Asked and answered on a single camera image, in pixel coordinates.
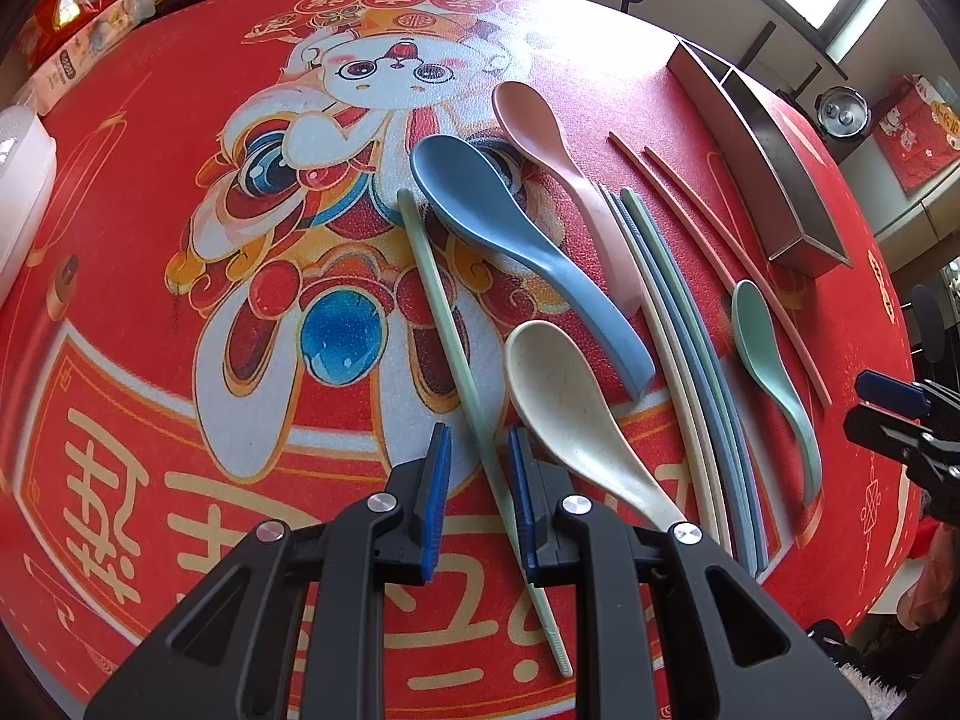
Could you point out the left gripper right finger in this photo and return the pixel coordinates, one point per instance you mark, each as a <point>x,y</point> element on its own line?
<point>673,601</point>

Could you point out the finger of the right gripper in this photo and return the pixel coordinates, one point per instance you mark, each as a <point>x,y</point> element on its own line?
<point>902,398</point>
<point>886,434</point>

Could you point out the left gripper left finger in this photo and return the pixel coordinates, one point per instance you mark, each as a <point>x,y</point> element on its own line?
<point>290,603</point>

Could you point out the green plastic spoon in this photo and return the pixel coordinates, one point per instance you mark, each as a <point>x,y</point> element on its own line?
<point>756,342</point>

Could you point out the pink chopstick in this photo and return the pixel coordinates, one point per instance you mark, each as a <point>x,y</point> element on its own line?
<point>693,228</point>
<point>755,273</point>

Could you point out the beige plastic spoon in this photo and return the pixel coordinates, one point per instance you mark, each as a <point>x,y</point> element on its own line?
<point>559,399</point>

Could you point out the green chopstick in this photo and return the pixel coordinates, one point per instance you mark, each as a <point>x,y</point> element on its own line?
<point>646,225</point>
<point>443,315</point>

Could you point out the pink plastic spoon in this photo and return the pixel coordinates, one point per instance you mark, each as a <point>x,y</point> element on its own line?
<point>531,126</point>

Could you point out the blue plastic spoon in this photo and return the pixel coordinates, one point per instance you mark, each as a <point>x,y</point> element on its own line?
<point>469,196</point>

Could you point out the metal utensil tray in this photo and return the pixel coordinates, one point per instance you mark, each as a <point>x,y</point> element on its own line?
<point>764,149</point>

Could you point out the red gift bag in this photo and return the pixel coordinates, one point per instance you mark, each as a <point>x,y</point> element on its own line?
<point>916,130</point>

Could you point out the steel pot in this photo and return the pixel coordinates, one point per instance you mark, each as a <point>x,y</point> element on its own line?
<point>842,113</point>

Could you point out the red festive table mat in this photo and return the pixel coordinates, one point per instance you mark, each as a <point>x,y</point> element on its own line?
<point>220,321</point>

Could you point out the white plastic container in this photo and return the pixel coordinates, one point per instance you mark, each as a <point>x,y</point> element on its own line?
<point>28,164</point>

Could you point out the tissue pack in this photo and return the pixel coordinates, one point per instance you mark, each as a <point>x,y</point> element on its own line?
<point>67,65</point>

